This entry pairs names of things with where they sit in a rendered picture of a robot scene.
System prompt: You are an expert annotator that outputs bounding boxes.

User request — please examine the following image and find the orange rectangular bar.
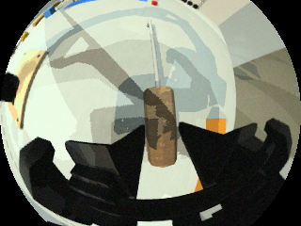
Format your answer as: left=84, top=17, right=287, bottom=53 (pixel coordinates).
left=195, top=118, right=226, bottom=192

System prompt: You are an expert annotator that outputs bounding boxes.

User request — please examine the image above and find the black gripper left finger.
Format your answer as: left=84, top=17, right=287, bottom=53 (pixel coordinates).
left=64, top=124, right=146, bottom=199

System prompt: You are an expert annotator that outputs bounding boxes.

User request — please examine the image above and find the small red block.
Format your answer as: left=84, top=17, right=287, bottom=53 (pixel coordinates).
left=151, top=1, right=158, bottom=7

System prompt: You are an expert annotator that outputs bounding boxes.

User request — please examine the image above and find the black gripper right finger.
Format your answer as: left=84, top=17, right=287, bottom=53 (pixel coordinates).
left=178, top=121, right=257, bottom=188

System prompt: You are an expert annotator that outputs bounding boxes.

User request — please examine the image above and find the blue flat strip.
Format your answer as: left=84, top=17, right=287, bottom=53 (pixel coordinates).
left=67, top=0, right=147, bottom=8

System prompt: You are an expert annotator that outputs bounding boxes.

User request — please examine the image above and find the blue cube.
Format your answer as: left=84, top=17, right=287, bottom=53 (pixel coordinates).
left=42, top=5, right=55, bottom=19

